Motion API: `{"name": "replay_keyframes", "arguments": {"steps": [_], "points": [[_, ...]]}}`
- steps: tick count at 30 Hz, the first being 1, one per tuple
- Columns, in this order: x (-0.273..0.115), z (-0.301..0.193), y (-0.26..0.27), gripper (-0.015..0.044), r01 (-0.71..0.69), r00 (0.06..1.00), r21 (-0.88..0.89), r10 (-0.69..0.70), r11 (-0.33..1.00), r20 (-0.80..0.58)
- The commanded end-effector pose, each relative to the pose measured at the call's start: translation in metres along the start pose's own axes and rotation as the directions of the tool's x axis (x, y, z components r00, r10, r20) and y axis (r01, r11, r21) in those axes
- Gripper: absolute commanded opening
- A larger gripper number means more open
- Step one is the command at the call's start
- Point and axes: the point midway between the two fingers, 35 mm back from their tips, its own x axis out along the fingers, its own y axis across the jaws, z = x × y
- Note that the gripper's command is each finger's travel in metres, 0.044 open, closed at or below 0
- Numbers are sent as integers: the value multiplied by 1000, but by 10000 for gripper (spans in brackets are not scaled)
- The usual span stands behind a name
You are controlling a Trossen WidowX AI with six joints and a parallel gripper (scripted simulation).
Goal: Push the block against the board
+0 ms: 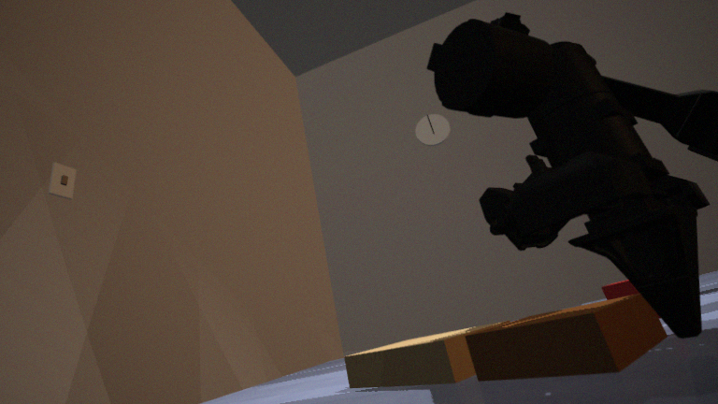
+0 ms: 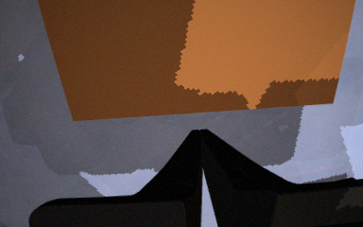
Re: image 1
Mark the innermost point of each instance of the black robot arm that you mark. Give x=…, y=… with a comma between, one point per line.
x=496, y=68

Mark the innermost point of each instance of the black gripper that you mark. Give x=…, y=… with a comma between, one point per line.
x=641, y=218

